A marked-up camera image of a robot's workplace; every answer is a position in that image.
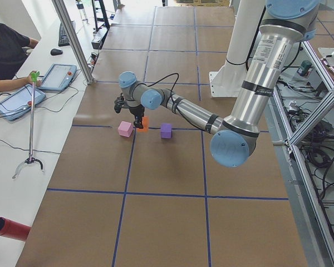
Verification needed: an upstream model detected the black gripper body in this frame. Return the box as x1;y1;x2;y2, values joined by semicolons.
129;105;145;119

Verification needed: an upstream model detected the orange foam cube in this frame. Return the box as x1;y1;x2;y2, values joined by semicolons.
136;116;149;132

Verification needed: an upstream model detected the green handled reacher grabber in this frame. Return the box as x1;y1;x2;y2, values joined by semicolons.
12;71;44;179

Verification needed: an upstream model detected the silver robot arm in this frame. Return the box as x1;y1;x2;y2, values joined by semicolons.
114;1;320;167

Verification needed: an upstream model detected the person's hand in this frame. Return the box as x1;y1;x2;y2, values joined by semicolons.
27;76;42;87

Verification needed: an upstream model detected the pink foam cube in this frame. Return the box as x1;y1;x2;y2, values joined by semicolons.
118;121;133;137

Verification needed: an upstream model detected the dark purple foam cube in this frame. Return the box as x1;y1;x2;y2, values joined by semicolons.
160;123;172;139

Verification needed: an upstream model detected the far blue teach pendant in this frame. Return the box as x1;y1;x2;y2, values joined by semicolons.
39;63;77;92

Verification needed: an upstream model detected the blue teach pendant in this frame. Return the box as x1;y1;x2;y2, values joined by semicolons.
0;85;32;121
39;63;77;92

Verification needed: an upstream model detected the black computer mouse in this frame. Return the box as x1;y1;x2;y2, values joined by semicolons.
50;48;63;56

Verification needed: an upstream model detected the black keyboard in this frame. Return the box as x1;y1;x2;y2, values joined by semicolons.
58;23;70;47

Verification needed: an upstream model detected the white desk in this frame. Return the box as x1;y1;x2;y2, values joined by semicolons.
0;19;87;266

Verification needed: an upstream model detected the near blue teach pendant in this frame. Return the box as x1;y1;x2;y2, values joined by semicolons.
0;85;32;121

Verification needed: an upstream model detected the person in black shirt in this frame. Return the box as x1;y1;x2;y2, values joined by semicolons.
0;23;38;93

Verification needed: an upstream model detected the red cylinder tube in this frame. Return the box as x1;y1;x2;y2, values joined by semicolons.
0;217;31;241

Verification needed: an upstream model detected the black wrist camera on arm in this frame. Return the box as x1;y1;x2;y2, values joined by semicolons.
114;93;129;113

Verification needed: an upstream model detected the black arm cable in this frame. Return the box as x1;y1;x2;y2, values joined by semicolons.
153;72;180;97

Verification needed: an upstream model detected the aluminium frame post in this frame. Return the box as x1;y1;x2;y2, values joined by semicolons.
52;0;95;85

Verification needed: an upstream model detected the aluminium frame rail structure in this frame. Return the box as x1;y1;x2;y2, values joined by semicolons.
267;34;334;266

